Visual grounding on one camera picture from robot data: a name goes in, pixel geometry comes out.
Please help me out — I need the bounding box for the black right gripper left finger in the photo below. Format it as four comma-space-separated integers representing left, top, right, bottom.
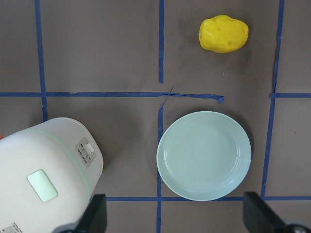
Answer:
52, 194, 107, 233

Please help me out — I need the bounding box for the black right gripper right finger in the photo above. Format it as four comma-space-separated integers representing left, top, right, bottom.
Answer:
242, 191, 311, 233

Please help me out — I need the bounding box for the white rice cooker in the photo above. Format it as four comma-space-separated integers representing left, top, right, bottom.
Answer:
0, 117, 104, 233

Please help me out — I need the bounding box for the light green plate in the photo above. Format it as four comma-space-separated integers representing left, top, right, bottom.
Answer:
156, 111, 252, 201

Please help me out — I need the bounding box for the yellow toy potato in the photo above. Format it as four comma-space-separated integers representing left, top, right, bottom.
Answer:
198, 15, 249, 53

